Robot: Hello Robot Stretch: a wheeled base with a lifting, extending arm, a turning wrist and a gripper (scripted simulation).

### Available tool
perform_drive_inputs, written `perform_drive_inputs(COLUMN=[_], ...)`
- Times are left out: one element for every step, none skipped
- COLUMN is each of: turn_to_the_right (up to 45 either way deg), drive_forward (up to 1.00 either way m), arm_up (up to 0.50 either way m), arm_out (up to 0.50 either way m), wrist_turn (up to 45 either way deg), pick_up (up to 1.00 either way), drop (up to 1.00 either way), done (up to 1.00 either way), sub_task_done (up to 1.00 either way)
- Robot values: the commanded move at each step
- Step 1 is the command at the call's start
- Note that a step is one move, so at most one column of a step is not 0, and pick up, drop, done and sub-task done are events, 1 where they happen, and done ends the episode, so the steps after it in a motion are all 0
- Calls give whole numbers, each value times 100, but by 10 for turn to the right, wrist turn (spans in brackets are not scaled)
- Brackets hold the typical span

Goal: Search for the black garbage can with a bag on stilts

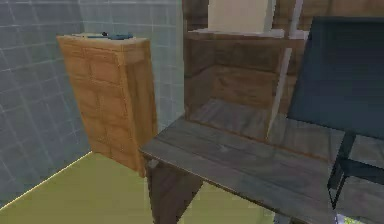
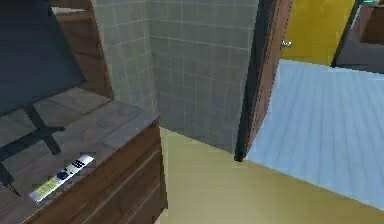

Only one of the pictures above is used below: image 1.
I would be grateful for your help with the dark blue television set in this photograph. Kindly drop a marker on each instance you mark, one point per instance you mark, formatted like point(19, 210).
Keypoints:
point(340, 83)

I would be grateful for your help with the dark wooden desk with hutch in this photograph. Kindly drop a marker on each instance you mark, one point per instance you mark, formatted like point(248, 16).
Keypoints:
point(233, 146)

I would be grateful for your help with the light wooden chest of drawers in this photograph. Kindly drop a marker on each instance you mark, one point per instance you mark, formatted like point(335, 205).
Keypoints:
point(110, 96)

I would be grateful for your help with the cream box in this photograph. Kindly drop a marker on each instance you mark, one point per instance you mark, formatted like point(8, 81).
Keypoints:
point(237, 15)

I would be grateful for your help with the blue flat object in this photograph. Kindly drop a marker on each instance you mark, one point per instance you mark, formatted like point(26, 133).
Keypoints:
point(117, 35)

